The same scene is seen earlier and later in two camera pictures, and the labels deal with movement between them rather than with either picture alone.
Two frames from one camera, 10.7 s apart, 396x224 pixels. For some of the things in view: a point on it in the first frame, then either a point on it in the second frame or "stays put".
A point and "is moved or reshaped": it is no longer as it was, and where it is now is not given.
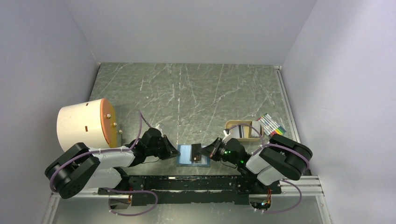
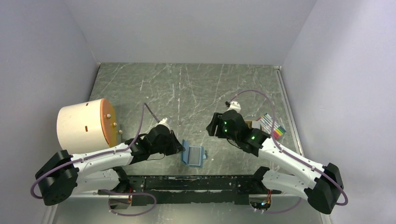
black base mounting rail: x=189 y=190 stays put
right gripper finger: x=210 y=151 → x=211 y=129
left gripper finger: x=169 y=147 → x=174 y=143
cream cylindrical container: x=93 y=122 stays put
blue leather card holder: x=183 y=159 is moved or reshaped
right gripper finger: x=216 y=146 → x=217 y=118
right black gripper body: x=223 y=154 → x=222 y=132
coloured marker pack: x=270 y=126 stays put
